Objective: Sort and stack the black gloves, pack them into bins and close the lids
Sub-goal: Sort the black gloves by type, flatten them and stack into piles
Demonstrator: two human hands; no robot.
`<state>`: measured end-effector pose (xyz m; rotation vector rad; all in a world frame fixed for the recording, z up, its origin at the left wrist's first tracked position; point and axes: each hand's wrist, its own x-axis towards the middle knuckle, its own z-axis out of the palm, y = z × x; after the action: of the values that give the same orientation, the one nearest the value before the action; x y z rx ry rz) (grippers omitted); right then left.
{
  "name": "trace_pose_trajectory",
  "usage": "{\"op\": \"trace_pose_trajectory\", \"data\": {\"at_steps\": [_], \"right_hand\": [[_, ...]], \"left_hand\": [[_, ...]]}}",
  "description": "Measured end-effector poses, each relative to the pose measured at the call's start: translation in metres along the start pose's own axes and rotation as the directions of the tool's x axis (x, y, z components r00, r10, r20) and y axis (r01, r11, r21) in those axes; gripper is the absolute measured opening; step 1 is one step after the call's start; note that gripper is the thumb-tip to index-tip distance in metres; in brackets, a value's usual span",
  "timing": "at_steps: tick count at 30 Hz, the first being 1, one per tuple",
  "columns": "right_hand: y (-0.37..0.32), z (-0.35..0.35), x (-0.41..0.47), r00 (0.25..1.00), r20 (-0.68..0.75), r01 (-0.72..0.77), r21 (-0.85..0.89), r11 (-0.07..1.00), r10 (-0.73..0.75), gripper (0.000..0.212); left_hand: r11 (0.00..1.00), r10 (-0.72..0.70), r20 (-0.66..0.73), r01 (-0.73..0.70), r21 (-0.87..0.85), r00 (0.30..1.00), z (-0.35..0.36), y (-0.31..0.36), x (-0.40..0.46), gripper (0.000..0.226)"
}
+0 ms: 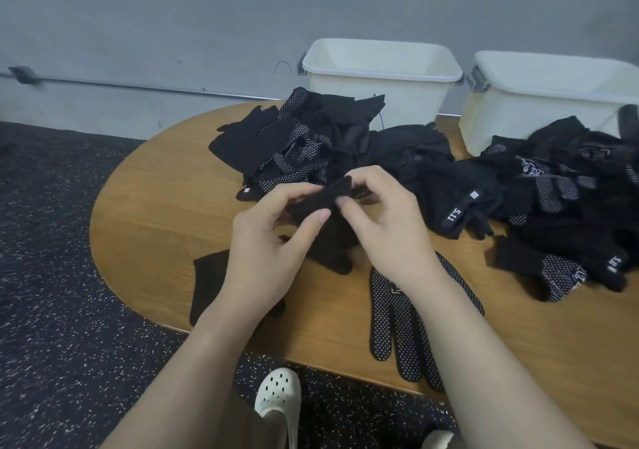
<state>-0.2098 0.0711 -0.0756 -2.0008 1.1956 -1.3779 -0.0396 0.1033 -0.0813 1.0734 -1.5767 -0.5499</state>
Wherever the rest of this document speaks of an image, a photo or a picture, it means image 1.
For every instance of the person's left hand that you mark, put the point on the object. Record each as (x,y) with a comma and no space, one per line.
(260,264)

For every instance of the person's right hand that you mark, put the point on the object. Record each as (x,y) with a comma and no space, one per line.
(394,234)

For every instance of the stack of black gloves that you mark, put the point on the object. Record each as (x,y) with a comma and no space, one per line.
(208,276)

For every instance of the black dotted glove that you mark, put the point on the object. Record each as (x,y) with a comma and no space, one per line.
(394,324)
(335,249)

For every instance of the pile of black gloves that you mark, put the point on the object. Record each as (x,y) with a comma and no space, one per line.
(299,144)
(203,309)

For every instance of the white plastic bin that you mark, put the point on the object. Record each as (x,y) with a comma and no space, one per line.
(419,99)
(499,124)

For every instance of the person's right forearm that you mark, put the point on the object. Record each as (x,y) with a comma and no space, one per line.
(489,384)

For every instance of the person's left forearm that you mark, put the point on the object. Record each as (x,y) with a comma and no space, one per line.
(190,394)

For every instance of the person's left white shoe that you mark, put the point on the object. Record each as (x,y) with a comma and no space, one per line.
(278,399)

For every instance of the person's white shoe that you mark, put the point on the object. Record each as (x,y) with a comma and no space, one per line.
(439,441)
(278,399)

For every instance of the person's right white shoe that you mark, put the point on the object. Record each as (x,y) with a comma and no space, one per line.
(439,441)

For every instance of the grey wall pipe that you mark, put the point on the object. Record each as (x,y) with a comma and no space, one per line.
(150,86)

